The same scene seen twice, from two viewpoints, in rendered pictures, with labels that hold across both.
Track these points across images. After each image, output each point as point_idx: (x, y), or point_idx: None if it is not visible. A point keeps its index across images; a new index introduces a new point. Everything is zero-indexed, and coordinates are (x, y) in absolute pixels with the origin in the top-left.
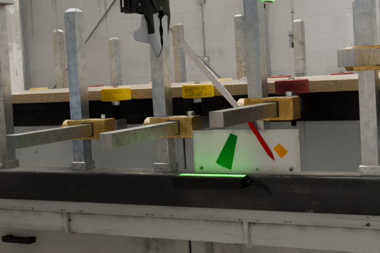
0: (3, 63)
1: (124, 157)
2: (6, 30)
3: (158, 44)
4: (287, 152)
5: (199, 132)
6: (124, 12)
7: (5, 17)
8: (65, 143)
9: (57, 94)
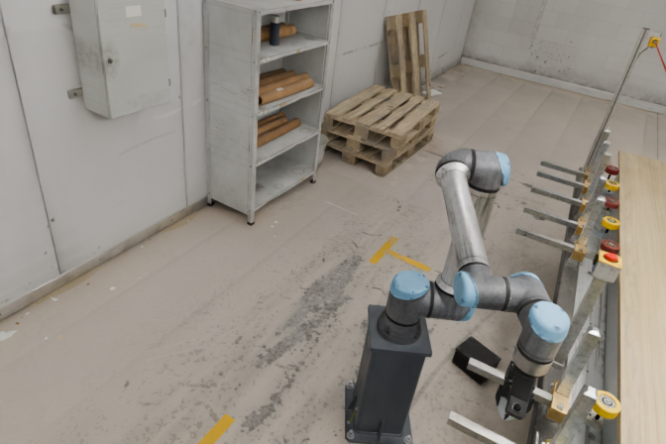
0: (582, 311)
1: (611, 442)
2: (598, 294)
3: (500, 414)
4: None
5: None
6: (504, 375)
7: (603, 286)
8: (616, 389)
9: (619, 359)
